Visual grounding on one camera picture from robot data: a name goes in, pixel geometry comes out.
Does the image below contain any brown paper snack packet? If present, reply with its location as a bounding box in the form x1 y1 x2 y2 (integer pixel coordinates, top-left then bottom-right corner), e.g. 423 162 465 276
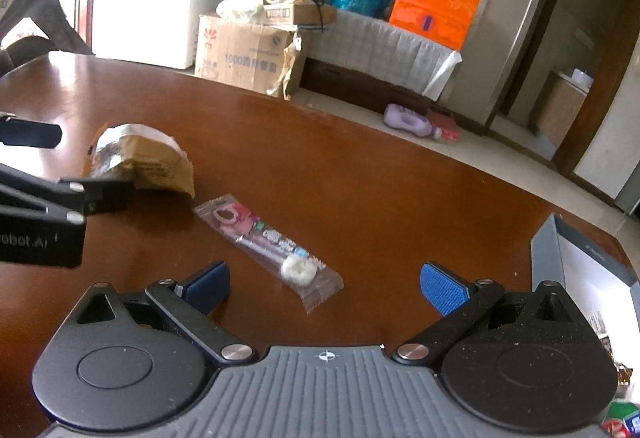
84 124 195 198

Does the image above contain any clear pink candy packet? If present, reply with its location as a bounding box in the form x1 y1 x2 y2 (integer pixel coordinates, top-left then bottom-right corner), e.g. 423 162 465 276
194 194 344 312

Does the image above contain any gold foil candy cluster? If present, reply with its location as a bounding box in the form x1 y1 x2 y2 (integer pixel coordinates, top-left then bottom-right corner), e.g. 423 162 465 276
601 336 634 400

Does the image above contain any green chips bag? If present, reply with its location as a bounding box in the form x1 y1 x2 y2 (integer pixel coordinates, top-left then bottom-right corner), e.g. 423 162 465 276
601 399 640 438

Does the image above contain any grey cardboard box tray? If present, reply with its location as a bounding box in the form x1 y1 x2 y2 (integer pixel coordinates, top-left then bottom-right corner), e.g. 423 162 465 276
530 214 639 371

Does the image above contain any dark scooter by window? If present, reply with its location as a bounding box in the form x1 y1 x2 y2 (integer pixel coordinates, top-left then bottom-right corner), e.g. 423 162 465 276
0 0 94 74

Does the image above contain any pink red floor item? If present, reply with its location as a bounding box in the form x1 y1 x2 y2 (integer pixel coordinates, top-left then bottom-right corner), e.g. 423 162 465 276
426 111 459 142

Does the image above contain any purple detergent bottle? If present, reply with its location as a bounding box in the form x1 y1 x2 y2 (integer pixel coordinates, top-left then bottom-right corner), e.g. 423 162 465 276
383 104 442 140

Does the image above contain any large brown cardboard box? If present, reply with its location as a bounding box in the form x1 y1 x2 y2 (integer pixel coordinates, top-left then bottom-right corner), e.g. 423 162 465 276
194 14 308 100

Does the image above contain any kitchen counter cabinet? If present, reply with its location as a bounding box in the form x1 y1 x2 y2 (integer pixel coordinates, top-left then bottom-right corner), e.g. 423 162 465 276
528 72 587 148

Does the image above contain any white rice cooker pot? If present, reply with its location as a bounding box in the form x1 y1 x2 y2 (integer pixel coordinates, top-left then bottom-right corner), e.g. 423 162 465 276
570 68 593 90

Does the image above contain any cabinet with white cloth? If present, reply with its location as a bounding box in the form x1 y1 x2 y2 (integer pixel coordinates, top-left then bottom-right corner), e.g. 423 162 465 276
300 10 462 113

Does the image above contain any small cardboard box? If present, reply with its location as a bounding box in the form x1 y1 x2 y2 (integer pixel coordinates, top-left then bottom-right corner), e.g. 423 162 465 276
262 2 337 26

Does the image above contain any orange gift bag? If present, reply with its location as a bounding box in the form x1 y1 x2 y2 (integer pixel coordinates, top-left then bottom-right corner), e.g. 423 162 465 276
390 0 480 50

